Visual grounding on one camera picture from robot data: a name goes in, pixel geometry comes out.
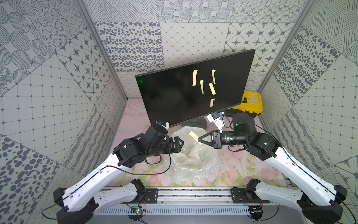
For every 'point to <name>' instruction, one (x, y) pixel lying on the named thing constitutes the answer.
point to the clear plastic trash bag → (197, 161)
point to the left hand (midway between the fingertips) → (176, 139)
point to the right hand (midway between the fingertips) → (199, 141)
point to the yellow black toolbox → (251, 104)
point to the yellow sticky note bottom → (211, 102)
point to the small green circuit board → (140, 211)
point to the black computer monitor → (177, 94)
